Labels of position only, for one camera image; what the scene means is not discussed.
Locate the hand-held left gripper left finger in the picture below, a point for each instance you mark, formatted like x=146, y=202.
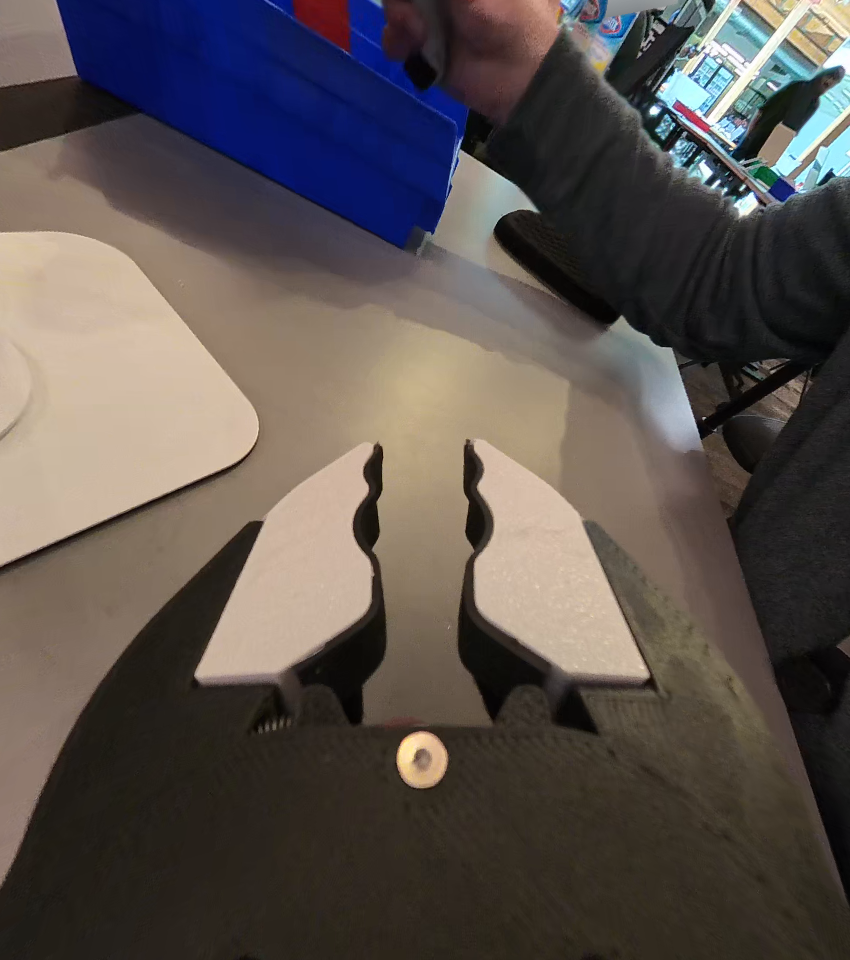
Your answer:
x=290, y=593

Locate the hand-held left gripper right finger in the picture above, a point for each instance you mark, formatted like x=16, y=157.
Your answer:
x=552, y=593

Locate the pile of coloured toy blocks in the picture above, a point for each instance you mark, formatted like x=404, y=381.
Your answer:
x=325, y=21

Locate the blue plastic bin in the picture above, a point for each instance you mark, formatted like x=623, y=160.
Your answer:
x=245, y=105

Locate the person's right forearm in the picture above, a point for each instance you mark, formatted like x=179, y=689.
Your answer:
x=650, y=225

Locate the grey desk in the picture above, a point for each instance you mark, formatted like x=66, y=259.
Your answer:
x=395, y=345

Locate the person's right hand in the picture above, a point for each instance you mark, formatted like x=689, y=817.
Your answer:
x=507, y=45

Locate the black ribbed wrist rest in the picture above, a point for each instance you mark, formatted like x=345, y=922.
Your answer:
x=552, y=267

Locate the white document stand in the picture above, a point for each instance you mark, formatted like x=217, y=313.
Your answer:
x=80, y=390

